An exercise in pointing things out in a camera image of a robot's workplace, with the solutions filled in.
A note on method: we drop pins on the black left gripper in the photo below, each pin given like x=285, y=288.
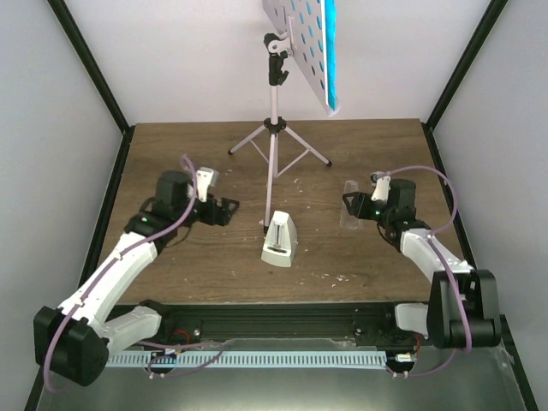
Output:
x=224, y=216

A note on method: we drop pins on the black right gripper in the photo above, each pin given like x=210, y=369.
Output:
x=359, y=204

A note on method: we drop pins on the clear plastic metronome cover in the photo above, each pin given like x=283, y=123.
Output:
x=350, y=194

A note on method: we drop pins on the white metronome body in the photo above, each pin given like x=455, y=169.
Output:
x=280, y=242

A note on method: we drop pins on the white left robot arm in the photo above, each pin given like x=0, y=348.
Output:
x=75, y=339

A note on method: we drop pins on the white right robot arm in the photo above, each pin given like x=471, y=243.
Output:
x=462, y=311

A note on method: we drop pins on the white perforated stand tray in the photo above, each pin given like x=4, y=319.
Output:
x=304, y=22

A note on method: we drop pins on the blue sheet music folder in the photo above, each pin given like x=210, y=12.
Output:
x=330, y=31

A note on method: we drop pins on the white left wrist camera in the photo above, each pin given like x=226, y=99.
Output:
x=206, y=178

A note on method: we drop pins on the black front mounting rail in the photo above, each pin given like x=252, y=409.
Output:
x=365, y=323

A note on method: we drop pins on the black left table rail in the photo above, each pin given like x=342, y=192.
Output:
x=99, y=233

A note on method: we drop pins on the light blue slotted cable duct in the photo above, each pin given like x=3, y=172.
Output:
x=256, y=359

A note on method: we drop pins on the black right corner post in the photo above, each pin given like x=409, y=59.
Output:
x=480, y=35

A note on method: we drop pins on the black corner post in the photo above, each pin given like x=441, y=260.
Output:
x=71, y=29
x=480, y=35

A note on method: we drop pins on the black left corner post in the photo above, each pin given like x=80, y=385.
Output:
x=71, y=29

